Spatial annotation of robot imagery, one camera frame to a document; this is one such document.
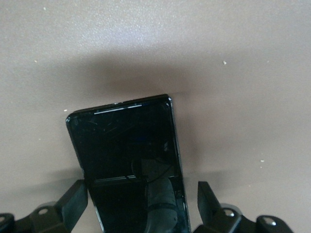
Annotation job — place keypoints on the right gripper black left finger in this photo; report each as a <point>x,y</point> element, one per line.
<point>70,206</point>

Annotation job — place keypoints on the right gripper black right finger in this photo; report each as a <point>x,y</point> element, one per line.
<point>209,211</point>

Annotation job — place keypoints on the black smartphone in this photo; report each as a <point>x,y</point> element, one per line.
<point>121,145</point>

